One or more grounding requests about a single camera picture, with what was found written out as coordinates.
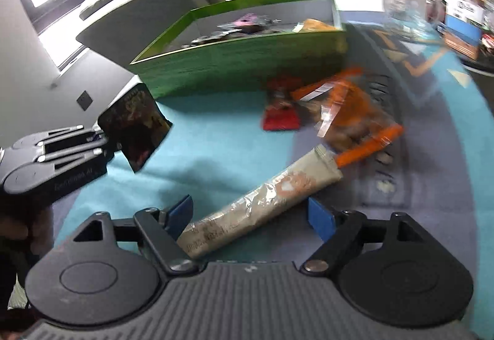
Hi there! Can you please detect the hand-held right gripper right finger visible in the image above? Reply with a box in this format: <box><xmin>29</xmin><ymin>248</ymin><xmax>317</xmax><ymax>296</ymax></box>
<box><xmin>303</xmin><ymin>196</ymin><xmax>425</xmax><ymax>274</ymax></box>

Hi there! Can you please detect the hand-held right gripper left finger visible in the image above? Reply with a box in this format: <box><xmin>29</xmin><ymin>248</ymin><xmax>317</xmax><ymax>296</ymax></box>
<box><xmin>71</xmin><ymin>194</ymin><xmax>195</xmax><ymax>274</ymax></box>

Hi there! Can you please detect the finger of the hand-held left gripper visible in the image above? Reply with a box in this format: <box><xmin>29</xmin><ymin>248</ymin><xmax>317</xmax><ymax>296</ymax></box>
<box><xmin>44</xmin><ymin>125</ymin><xmax>107</xmax><ymax>145</ymax></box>
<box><xmin>36</xmin><ymin>147</ymin><xmax>115</xmax><ymax>166</ymax></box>

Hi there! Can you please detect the long beige snack packet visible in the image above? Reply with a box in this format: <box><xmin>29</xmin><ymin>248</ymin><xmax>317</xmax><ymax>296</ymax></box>
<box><xmin>177</xmin><ymin>144</ymin><xmax>344</xmax><ymax>259</ymax></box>

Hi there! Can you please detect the dark glossy snack packet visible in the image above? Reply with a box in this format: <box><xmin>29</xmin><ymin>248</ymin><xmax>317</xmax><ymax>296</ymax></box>
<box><xmin>97</xmin><ymin>83</ymin><xmax>173</xmax><ymax>173</ymax></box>

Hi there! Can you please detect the green cardboard box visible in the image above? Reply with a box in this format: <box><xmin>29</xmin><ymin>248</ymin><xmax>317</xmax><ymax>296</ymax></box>
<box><xmin>129</xmin><ymin>0</ymin><xmax>348</xmax><ymax>99</ymax></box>

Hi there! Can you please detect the dark plum packet pink label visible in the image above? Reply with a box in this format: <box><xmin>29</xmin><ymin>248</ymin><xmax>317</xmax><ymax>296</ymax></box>
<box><xmin>218</xmin><ymin>14</ymin><xmax>284</xmax><ymax>36</ymax></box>

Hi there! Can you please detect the person's left hand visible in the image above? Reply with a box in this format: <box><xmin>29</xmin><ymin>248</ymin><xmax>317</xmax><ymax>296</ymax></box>
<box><xmin>0</xmin><ymin>204</ymin><xmax>55</xmax><ymax>260</ymax></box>

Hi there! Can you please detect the clear orange-edged snack packet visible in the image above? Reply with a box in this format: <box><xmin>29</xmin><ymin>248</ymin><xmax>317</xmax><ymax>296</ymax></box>
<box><xmin>291</xmin><ymin>68</ymin><xmax>404</xmax><ymax>169</ymax></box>

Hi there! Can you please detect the red snack packet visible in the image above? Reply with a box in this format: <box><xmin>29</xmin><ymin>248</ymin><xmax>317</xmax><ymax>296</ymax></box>
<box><xmin>262</xmin><ymin>75</ymin><xmax>304</xmax><ymax>131</ymax></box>

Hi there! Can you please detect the pale printed snack packet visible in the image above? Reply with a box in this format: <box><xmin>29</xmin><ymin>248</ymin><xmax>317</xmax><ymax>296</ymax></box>
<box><xmin>293</xmin><ymin>19</ymin><xmax>338</xmax><ymax>34</ymax></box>

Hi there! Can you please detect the clear glass pitcher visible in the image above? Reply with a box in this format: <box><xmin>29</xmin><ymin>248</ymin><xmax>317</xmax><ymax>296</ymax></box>
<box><xmin>376</xmin><ymin>0</ymin><xmax>438</xmax><ymax>40</ymax></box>

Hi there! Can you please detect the printed cardboard box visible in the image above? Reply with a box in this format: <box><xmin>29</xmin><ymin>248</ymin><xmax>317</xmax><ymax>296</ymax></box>
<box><xmin>442</xmin><ymin>0</ymin><xmax>487</xmax><ymax>59</ymax></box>

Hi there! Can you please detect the black wall socket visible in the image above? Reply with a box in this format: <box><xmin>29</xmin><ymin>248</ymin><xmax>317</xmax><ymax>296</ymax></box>
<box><xmin>76</xmin><ymin>91</ymin><xmax>93</xmax><ymax>111</ymax></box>

